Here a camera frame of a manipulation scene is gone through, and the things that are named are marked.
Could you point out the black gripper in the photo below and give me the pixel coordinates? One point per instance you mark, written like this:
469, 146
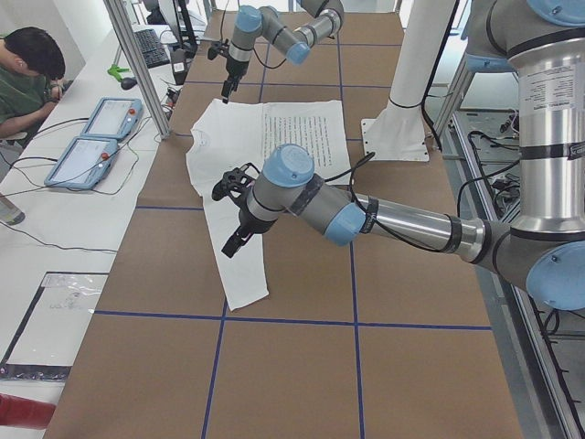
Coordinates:
232, 71
250, 222

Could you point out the black keyboard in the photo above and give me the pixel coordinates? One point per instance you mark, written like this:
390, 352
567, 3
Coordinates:
152, 49

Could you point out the green clamp tool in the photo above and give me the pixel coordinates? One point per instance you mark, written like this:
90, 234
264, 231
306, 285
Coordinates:
116, 71

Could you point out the upper blue teach pendant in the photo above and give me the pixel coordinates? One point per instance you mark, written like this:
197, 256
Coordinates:
114, 118

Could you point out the blue teach pendant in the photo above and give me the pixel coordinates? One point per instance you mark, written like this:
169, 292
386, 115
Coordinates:
85, 162
114, 118

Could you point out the lower blue teach pendant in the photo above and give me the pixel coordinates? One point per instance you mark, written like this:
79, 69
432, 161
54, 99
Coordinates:
85, 162

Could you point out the seated person green shirt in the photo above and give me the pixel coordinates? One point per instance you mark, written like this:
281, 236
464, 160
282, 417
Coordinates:
32, 81

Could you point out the clear plastic bag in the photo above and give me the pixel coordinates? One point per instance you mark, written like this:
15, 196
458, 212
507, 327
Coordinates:
50, 333

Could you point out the water bottle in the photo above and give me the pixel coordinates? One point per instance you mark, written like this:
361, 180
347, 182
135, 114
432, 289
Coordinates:
10, 213

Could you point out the red cylinder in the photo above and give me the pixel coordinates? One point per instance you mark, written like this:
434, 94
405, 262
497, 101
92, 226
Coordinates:
25, 413

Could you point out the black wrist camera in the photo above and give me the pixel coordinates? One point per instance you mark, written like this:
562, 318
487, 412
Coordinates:
234, 183
218, 48

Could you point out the aluminium frame post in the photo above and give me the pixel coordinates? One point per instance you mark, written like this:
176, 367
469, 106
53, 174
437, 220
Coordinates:
126, 37

